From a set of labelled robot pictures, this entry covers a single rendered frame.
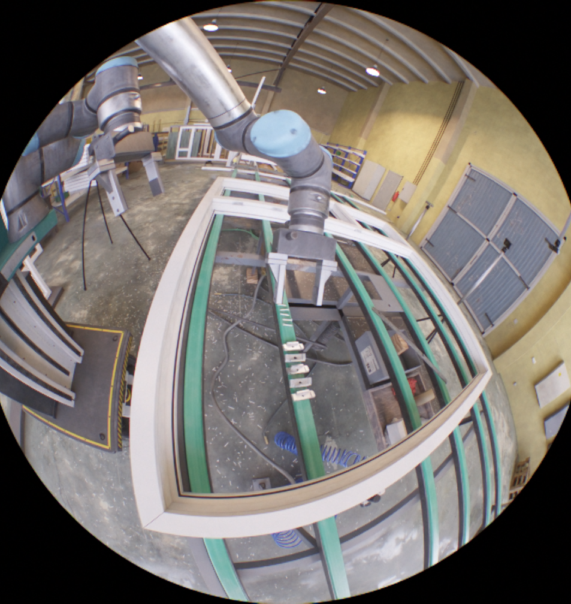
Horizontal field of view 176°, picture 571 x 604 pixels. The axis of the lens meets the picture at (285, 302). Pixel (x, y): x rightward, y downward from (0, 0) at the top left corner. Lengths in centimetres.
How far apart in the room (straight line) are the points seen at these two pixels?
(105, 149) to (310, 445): 64
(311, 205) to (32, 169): 83
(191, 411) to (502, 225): 698
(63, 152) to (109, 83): 40
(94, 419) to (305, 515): 102
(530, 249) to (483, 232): 171
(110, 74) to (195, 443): 69
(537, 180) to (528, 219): 142
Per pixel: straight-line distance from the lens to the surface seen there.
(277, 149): 31
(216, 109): 40
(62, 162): 83
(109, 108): 44
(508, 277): 645
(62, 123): 53
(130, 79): 47
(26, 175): 79
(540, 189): 745
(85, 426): 120
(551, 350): 662
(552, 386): 666
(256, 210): 91
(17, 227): 79
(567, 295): 628
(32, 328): 108
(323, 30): 1196
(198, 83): 38
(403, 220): 802
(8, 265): 74
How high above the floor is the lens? 123
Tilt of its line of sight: 46 degrees down
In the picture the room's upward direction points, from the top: 24 degrees clockwise
